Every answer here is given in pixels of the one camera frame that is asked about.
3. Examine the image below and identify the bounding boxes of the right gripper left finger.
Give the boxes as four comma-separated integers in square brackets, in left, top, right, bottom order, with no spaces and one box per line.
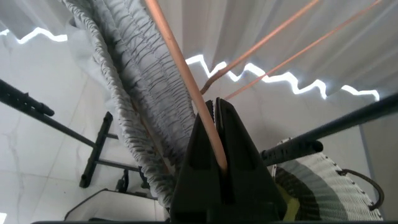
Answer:
[170,100,224,222]

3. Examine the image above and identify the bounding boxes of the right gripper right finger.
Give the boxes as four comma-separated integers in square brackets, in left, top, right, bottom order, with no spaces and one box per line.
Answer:
[216,98,287,222]

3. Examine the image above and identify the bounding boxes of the green printed garment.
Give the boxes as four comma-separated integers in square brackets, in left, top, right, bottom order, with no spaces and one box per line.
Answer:
[276,183,301,222]

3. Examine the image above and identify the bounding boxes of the pink clothes hanger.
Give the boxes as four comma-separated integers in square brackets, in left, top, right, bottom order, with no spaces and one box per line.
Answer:
[130,0,229,174]
[200,0,383,101]

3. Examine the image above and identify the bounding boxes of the pale grey shorts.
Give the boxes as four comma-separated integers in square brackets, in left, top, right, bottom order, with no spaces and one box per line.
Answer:
[62,0,200,208]

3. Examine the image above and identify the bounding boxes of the white laundry basket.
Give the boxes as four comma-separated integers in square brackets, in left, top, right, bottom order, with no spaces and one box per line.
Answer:
[269,138,385,222]

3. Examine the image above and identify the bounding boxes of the black clothes rack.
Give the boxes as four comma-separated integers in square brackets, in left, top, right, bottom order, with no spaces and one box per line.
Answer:
[0,79,398,189]

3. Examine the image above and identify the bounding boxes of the white curtain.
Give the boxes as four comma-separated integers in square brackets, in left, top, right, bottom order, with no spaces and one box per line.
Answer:
[0,0,398,100]

